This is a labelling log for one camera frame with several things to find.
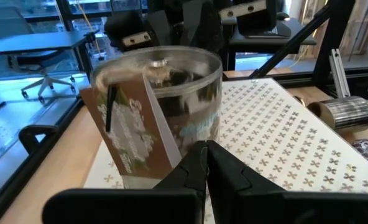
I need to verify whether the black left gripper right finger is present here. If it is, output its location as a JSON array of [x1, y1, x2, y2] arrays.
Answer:
[[206, 139, 368, 224]]

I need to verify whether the black gantry post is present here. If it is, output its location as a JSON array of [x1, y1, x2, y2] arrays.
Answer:
[[249, 0, 357, 97]]

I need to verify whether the silver ribbed candle jar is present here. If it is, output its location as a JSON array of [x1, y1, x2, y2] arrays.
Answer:
[[306, 95, 368, 131]]

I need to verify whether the white perforated metal shelf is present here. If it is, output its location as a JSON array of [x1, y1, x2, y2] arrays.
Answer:
[[83, 77, 368, 224]]

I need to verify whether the dark background desk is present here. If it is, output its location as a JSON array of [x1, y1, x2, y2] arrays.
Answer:
[[0, 29, 96, 82]]

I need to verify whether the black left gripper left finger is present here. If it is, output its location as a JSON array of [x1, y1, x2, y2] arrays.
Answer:
[[42, 139, 208, 224]]

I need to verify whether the white base office chair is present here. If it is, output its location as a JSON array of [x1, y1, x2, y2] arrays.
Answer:
[[6, 49, 78, 103]]

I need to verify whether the silver aluminium extrusion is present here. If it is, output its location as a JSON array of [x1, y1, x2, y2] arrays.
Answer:
[[328, 48, 351, 99]]

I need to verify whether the clear glass jar with tag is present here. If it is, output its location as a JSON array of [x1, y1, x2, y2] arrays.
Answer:
[[80, 45, 224, 181]]

